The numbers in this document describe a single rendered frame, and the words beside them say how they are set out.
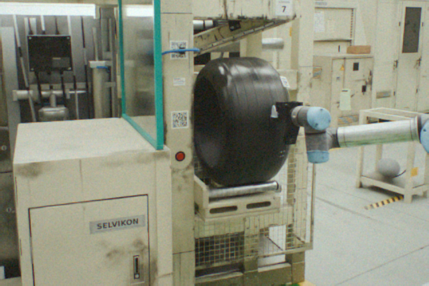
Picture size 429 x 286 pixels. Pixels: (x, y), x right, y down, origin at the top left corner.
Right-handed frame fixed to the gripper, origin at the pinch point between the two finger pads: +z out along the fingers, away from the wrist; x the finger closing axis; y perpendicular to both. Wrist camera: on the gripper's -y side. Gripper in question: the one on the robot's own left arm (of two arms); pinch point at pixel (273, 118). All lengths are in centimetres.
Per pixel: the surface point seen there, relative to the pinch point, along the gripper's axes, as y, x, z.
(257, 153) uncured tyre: -14.3, 5.9, 3.2
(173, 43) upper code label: 31, 36, 18
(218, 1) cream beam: 53, 7, 42
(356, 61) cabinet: 37, -329, 390
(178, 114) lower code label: 1.9, 33.6, 20.8
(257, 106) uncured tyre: 5.1, 6.3, 2.1
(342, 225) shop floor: -106, -144, 159
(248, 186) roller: -30.8, 4.1, 17.2
